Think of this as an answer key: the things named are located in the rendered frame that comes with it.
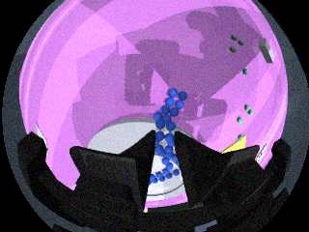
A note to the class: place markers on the yellow flat sheet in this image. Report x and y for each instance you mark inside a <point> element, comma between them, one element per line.
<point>235,146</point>

